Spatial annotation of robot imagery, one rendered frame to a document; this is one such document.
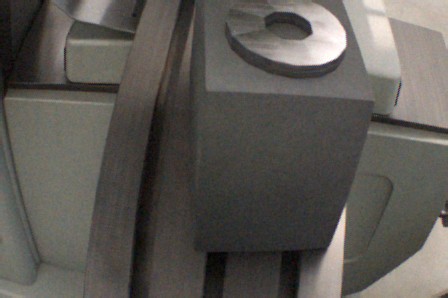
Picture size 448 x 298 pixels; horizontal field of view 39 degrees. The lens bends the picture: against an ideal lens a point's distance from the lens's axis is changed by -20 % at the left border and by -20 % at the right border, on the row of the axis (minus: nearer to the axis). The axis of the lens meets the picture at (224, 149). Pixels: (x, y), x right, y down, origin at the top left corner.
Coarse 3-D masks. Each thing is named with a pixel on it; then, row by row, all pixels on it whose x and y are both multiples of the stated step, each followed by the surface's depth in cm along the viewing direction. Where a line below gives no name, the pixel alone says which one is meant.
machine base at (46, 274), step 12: (48, 264) 142; (48, 276) 140; (60, 276) 141; (72, 276) 141; (84, 276) 142; (0, 288) 135; (12, 288) 136; (24, 288) 137; (36, 288) 137; (48, 288) 138; (60, 288) 139; (72, 288) 139
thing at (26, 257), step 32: (0, 0) 89; (32, 0) 111; (0, 32) 94; (0, 64) 98; (0, 96) 102; (0, 128) 107; (0, 160) 111; (0, 192) 116; (0, 224) 122; (0, 256) 132; (32, 256) 136
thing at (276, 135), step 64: (256, 0) 54; (320, 0) 57; (192, 64) 70; (256, 64) 50; (320, 64) 49; (192, 128) 65; (256, 128) 51; (320, 128) 52; (192, 192) 62; (256, 192) 57; (320, 192) 57
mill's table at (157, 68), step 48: (192, 0) 89; (144, 48) 79; (144, 96) 74; (144, 144) 70; (96, 192) 66; (144, 192) 69; (96, 240) 62; (144, 240) 66; (336, 240) 64; (96, 288) 59; (144, 288) 62; (192, 288) 60; (240, 288) 61; (288, 288) 63; (336, 288) 61
